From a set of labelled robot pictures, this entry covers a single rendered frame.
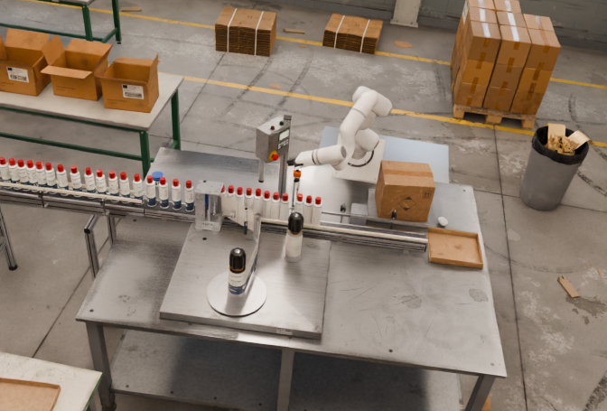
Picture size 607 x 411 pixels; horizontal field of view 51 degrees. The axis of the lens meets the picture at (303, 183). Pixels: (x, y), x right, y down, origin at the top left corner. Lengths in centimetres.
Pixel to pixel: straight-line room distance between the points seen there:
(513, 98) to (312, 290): 395
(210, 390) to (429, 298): 132
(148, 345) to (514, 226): 309
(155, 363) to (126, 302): 62
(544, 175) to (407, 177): 200
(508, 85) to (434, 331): 375
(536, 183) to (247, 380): 304
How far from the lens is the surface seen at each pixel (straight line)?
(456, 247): 387
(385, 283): 354
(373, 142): 384
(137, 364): 391
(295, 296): 333
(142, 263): 358
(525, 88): 669
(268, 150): 344
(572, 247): 556
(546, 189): 566
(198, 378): 382
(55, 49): 520
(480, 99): 671
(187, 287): 336
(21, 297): 470
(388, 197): 379
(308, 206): 361
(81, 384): 316
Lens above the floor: 334
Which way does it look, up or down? 37 degrees down
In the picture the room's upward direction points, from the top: 6 degrees clockwise
